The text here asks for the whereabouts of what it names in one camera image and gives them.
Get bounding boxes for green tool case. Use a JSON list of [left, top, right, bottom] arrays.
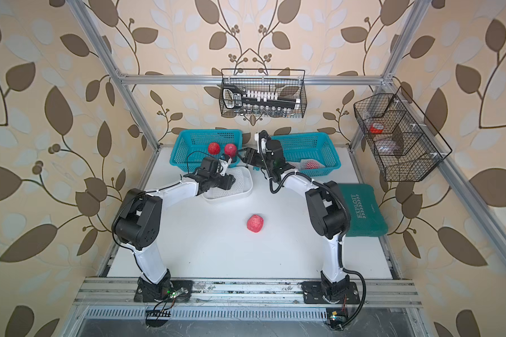
[[339, 183, 388, 237]]

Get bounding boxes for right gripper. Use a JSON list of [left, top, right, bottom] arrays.
[[237, 147, 275, 172]]

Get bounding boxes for right teal plastic basket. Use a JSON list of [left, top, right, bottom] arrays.
[[271, 133, 341, 177]]

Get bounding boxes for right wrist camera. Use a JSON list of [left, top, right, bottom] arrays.
[[254, 130, 271, 155]]

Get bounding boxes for white plastic tray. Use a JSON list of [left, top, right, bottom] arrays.
[[202, 167, 253, 204]]

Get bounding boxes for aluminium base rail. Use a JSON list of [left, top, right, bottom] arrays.
[[73, 277, 423, 322]]

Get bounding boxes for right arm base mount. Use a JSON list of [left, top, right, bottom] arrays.
[[301, 273, 361, 305]]

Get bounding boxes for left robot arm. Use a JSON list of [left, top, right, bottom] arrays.
[[112, 154, 236, 300]]

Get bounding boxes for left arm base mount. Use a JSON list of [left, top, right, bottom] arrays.
[[134, 272, 194, 303]]

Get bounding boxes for black white tool set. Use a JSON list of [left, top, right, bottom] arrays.
[[222, 85, 302, 110]]

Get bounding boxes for back black wire basket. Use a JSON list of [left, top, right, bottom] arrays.
[[219, 67, 307, 119]]

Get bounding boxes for side black wire basket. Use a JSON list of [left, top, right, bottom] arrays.
[[354, 87, 453, 183]]

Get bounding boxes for teal plastic basket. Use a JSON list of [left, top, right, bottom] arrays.
[[170, 129, 243, 173], [271, 133, 341, 177]]

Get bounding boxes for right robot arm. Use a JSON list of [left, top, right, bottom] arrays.
[[240, 131, 367, 307]]

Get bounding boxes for left teal plastic basket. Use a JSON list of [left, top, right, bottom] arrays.
[[170, 129, 243, 173]]

